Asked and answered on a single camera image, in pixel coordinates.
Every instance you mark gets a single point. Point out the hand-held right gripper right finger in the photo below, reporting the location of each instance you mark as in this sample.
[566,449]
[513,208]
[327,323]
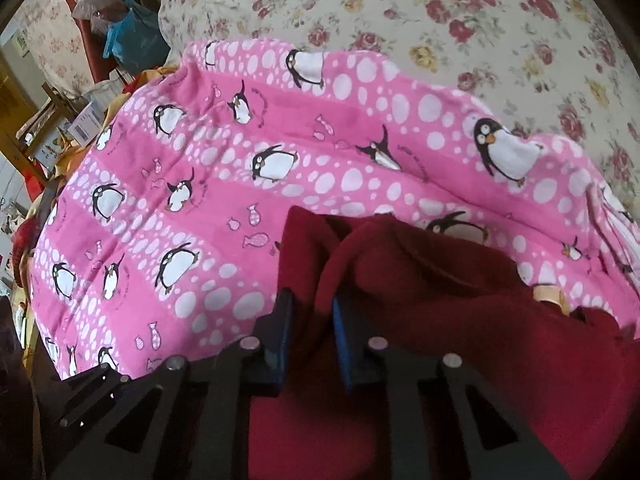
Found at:
[345,350]

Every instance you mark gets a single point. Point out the blue bag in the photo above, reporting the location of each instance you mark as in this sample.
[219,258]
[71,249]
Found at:
[137,35]

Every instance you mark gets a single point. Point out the dark red fleece garment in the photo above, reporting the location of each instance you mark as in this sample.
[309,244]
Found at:
[450,285]

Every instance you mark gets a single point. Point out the floral bedspread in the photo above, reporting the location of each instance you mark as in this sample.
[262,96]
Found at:
[450,10]

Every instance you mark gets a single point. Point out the wooden chair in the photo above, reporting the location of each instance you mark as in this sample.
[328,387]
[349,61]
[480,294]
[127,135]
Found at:
[35,135]

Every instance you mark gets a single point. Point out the red furniture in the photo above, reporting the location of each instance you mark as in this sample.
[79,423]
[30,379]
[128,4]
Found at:
[85,45]

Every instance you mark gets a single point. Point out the floral pillow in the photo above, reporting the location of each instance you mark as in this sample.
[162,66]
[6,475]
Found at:
[52,45]

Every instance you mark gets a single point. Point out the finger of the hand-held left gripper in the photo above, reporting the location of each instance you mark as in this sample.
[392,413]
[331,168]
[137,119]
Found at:
[100,390]

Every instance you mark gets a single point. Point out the pink penguin print blanket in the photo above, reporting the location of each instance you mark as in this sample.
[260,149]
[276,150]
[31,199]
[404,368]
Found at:
[210,200]

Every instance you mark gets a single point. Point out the yellow cloth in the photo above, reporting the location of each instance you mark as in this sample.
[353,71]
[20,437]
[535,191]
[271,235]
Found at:
[137,82]

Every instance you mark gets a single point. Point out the white box with barcode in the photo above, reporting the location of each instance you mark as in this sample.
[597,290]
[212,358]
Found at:
[86,125]

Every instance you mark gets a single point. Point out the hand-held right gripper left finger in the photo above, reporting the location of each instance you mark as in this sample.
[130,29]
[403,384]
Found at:
[285,340]

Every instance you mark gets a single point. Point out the white plastic bag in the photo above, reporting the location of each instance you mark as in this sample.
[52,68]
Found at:
[95,5]

